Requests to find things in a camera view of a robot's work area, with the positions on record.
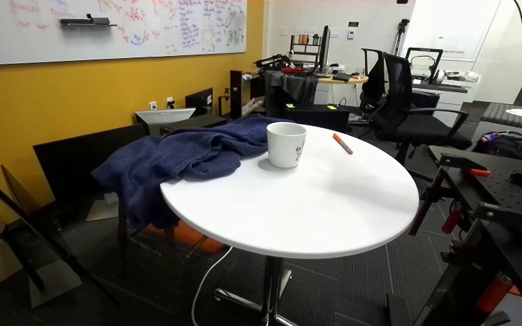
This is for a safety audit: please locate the monitor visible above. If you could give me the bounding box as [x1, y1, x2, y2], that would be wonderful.
[317, 25, 332, 77]

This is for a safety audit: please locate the round wooden desk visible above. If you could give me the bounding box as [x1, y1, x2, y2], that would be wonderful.
[316, 74, 369, 105]

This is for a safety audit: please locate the black backpack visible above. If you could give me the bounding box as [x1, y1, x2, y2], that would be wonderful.
[472, 131, 522, 161]

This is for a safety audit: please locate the black computer case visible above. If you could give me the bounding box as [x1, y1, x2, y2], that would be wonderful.
[283, 103, 351, 133]

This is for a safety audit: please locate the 3d printer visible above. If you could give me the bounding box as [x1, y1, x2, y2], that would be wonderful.
[405, 47, 444, 85]

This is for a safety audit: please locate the small black shelf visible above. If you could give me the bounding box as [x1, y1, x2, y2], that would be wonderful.
[290, 34, 322, 67]

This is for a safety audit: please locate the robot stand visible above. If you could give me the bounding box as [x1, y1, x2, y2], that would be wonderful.
[387, 146, 522, 326]

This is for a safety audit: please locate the white cable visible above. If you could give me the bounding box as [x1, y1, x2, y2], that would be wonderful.
[191, 245, 234, 326]

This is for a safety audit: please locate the whiteboard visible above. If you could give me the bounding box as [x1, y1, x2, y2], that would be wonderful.
[0, 0, 247, 67]

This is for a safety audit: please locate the white mug cup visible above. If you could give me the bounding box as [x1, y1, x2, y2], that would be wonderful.
[266, 122, 308, 169]

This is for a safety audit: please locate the orange chair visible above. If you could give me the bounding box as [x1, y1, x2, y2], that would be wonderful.
[117, 199, 225, 272]

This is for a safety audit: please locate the orange marker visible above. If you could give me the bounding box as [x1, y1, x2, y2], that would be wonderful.
[332, 133, 354, 155]

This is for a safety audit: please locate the dark blue cloth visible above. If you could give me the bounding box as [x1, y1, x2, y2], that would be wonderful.
[91, 114, 294, 230]

